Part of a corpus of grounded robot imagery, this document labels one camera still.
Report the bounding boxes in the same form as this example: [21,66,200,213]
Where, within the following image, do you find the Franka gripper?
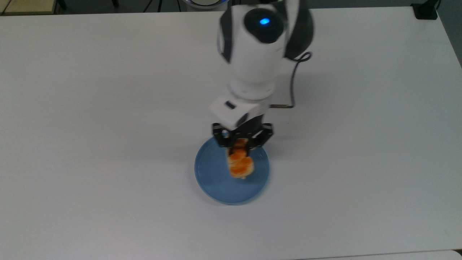
[209,96,274,150]

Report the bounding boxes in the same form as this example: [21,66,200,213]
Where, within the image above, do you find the blue round plate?
[194,135,270,205]

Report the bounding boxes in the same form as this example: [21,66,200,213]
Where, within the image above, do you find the orange topped bread piece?
[226,139,254,179]

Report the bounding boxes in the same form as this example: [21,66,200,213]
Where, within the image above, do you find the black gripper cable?
[270,52,313,109]

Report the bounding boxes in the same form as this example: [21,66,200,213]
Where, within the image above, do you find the black tripod legs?
[142,0,182,13]

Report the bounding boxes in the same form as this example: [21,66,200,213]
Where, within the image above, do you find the wooden furniture piece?
[0,0,59,16]

